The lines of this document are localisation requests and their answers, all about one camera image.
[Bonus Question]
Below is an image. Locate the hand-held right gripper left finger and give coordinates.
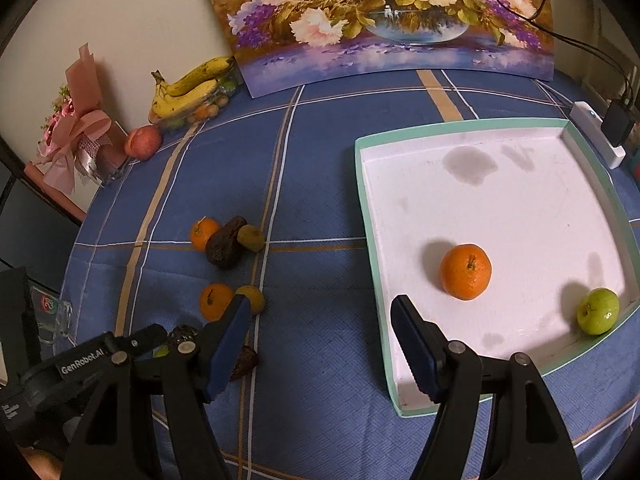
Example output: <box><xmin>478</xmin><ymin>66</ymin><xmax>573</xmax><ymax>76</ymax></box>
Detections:
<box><xmin>60</xmin><ymin>294</ymin><xmax>251</xmax><ymax>480</ymax></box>

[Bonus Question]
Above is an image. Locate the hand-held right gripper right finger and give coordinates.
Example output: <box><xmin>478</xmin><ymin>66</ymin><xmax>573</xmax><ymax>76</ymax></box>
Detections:
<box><xmin>390</xmin><ymin>294</ymin><xmax>583</xmax><ymax>480</ymax></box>

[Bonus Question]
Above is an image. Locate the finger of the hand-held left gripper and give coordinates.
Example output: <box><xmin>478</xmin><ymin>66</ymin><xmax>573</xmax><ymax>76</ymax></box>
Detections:
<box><xmin>55</xmin><ymin>324</ymin><xmax>168</xmax><ymax>378</ymax></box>

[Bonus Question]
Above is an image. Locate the large dark brown fruit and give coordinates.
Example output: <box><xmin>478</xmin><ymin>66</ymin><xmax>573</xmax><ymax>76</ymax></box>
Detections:
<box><xmin>229</xmin><ymin>345</ymin><xmax>261</xmax><ymax>382</ymax></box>

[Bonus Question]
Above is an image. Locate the round dark brown fruit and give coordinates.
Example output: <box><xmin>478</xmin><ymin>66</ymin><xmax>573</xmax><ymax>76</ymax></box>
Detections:
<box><xmin>167</xmin><ymin>325</ymin><xmax>202</xmax><ymax>348</ymax></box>

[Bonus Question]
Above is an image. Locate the small yellow-green fruit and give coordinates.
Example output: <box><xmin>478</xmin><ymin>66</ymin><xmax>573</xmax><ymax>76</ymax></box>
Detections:
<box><xmin>235</xmin><ymin>285</ymin><xmax>266</xmax><ymax>316</ymax></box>
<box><xmin>236</xmin><ymin>225</ymin><xmax>266</xmax><ymax>253</ymax></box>

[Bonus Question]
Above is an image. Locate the orange tangerine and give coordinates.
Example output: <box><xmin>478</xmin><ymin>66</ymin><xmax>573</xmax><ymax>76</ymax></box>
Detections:
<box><xmin>439</xmin><ymin>243</ymin><xmax>493</xmax><ymax>302</ymax></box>
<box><xmin>199</xmin><ymin>283</ymin><xmax>235</xmax><ymax>322</ymax></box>
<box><xmin>190</xmin><ymin>217</ymin><xmax>222</xmax><ymax>252</ymax></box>

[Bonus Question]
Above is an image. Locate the white tray with teal rim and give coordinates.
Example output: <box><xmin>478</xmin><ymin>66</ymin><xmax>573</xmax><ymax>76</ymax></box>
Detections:
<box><xmin>354</xmin><ymin>117</ymin><xmax>640</xmax><ymax>418</ymax></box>

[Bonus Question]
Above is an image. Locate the green apple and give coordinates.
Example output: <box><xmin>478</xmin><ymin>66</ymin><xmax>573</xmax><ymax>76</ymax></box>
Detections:
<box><xmin>576</xmin><ymin>287</ymin><xmax>621</xmax><ymax>336</ymax></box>

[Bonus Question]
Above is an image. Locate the glass mug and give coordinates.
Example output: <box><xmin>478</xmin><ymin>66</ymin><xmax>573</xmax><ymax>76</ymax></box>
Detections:
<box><xmin>29</xmin><ymin>285</ymin><xmax>75</xmax><ymax>347</ymax></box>

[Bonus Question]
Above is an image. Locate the dark brown avocado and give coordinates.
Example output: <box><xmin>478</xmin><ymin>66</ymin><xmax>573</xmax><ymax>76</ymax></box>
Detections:
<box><xmin>205</xmin><ymin>215</ymin><xmax>249</xmax><ymax>271</ymax></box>

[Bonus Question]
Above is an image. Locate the blue checked tablecloth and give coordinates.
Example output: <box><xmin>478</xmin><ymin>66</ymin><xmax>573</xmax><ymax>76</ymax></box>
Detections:
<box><xmin>60</xmin><ymin>67</ymin><xmax>640</xmax><ymax>480</ymax></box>

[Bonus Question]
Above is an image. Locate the red apple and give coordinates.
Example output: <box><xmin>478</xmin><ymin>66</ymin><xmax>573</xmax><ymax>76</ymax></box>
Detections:
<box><xmin>124</xmin><ymin>126</ymin><xmax>163</xmax><ymax>162</ymax></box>

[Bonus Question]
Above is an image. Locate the pink wrapped bouquet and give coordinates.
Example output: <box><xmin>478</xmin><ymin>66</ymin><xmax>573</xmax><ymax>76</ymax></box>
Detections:
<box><xmin>25</xmin><ymin>44</ymin><xmax>132</xmax><ymax>196</ymax></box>

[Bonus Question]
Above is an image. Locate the clear plastic fruit container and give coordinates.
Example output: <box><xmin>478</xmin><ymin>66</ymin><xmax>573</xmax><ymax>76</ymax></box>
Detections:
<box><xmin>150</xmin><ymin>72</ymin><xmax>241</xmax><ymax>133</ymax></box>

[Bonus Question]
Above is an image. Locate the yellow banana bunch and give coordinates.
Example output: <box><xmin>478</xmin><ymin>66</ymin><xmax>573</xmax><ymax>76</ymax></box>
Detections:
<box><xmin>151</xmin><ymin>56</ymin><xmax>236</xmax><ymax>120</ymax></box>

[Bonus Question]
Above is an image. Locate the white power strip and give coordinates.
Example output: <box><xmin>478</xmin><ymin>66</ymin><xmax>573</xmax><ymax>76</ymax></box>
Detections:
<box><xmin>570</xmin><ymin>101</ymin><xmax>627</xmax><ymax>169</ymax></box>

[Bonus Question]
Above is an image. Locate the black charger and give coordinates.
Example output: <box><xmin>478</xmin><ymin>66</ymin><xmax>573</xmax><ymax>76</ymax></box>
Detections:
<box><xmin>601</xmin><ymin>100</ymin><xmax>638</xmax><ymax>147</ymax></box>

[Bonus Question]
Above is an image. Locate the flower painting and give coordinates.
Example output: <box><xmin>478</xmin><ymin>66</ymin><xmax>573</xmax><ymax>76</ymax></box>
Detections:
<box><xmin>192</xmin><ymin>0</ymin><xmax>556</xmax><ymax>100</ymax></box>

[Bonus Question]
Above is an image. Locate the black cable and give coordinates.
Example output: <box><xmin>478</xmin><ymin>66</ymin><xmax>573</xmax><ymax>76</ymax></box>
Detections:
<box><xmin>492</xmin><ymin>0</ymin><xmax>633</xmax><ymax>106</ymax></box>

